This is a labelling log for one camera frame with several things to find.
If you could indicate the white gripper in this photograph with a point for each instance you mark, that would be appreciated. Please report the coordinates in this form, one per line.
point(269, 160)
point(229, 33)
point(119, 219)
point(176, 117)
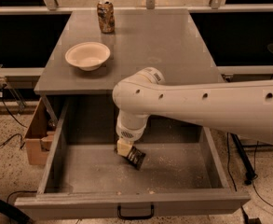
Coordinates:
point(130, 133)

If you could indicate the dark chocolate rxbar wrapper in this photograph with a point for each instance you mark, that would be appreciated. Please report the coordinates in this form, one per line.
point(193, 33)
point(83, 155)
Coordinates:
point(135, 157)

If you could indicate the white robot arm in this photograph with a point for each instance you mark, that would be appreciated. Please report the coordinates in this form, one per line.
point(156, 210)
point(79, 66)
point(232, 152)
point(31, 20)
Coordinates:
point(242, 108)

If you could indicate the grey open top drawer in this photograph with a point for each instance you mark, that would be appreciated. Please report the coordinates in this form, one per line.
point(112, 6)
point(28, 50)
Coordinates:
point(85, 178)

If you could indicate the wooden box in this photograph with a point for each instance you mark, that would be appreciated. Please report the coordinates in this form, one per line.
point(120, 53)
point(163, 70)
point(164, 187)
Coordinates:
point(39, 136)

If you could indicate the white paper bowl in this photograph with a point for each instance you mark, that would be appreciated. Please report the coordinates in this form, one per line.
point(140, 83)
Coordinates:
point(87, 56)

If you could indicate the grey cabinet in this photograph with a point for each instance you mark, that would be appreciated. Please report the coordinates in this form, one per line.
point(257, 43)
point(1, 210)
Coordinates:
point(166, 39)

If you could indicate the black stand leg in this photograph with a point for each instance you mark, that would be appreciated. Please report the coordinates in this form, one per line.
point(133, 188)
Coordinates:
point(250, 173)

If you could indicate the brown soda can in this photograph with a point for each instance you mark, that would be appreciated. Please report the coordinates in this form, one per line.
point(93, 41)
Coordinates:
point(106, 19)

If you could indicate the black tube bottom left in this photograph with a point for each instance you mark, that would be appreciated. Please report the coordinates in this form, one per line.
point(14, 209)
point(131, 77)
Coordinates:
point(14, 213)

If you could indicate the black drawer handle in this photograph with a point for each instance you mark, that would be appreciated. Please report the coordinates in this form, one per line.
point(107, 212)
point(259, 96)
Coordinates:
point(135, 213)

